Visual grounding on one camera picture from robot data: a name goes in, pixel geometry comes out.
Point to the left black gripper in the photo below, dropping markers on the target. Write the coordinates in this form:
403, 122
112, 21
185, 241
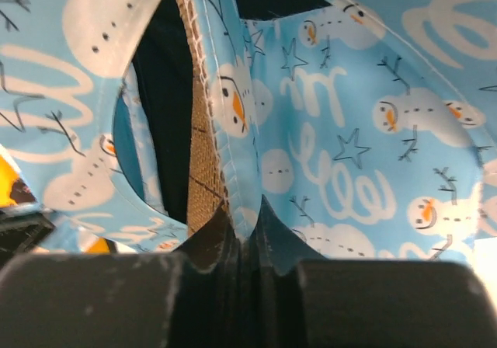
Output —
20, 234

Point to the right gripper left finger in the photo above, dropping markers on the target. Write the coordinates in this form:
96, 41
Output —
184, 298

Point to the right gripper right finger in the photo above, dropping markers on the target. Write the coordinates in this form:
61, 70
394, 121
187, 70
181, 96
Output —
306, 300

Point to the blue snowman tent mat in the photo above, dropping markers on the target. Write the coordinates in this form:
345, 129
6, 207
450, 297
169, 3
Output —
368, 125

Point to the blue snowman pet tent fabric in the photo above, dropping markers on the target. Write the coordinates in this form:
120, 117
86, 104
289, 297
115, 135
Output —
63, 64

